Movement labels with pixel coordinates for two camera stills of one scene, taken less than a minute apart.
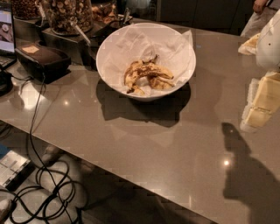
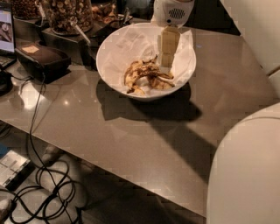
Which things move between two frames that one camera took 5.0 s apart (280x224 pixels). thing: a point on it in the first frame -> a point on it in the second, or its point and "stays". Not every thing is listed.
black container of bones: (84, 47) stays
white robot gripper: (269, 44) -> (171, 13)
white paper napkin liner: (141, 42) stays
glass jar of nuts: (71, 17) stays
